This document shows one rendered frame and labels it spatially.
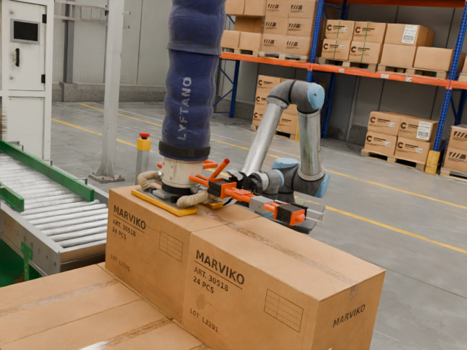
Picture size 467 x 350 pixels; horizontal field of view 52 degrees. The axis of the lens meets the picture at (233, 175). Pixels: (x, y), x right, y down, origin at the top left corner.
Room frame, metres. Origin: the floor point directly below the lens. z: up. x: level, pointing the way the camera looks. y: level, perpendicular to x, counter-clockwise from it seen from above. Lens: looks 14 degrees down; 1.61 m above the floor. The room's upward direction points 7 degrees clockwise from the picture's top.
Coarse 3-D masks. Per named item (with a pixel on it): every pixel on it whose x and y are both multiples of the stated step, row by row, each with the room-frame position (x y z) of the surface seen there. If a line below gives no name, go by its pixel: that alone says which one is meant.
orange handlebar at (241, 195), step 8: (208, 160) 2.32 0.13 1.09; (208, 168) 2.24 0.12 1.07; (192, 176) 1.98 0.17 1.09; (200, 176) 2.00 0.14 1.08; (224, 192) 1.85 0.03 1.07; (232, 192) 1.82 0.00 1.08; (240, 192) 1.81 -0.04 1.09; (248, 192) 1.82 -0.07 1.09; (240, 200) 1.79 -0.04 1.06; (248, 200) 1.76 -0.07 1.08; (264, 208) 1.71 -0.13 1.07; (272, 208) 1.69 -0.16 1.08; (296, 216) 1.62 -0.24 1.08; (304, 216) 1.65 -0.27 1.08
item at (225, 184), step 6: (210, 180) 1.89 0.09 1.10; (216, 180) 1.92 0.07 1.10; (222, 180) 1.95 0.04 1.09; (228, 180) 1.94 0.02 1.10; (210, 186) 1.89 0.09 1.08; (216, 186) 1.85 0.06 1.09; (222, 186) 1.84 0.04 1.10; (228, 186) 1.87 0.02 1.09; (234, 186) 1.89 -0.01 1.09; (210, 192) 1.87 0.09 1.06; (216, 192) 1.85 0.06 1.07; (222, 192) 1.84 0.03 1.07; (222, 198) 1.85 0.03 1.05
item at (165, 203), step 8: (136, 192) 2.04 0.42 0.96; (144, 192) 2.03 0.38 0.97; (152, 192) 2.03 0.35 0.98; (152, 200) 1.97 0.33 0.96; (160, 200) 1.95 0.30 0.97; (168, 200) 1.97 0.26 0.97; (176, 200) 1.94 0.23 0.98; (168, 208) 1.89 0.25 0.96; (176, 208) 1.88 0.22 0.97; (184, 208) 1.90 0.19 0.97; (192, 208) 1.91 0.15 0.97
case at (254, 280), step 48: (192, 240) 1.69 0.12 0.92; (240, 240) 1.68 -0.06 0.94; (288, 240) 1.74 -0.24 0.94; (192, 288) 1.67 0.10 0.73; (240, 288) 1.50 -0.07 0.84; (288, 288) 1.37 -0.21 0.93; (336, 288) 1.38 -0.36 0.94; (240, 336) 1.48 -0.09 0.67; (288, 336) 1.34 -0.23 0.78; (336, 336) 1.38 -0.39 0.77
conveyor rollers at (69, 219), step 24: (0, 168) 3.56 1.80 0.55; (24, 168) 3.69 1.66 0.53; (24, 192) 3.07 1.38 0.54; (48, 192) 3.11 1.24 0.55; (72, 192) 3.22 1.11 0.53; (24, 216) 2.64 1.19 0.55; (48, 216) 2.73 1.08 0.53; (72, 216) 2.75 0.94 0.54; (96, 216) 2.78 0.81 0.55; (72, 240) 2.38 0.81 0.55; (96, 240) 2.47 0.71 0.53
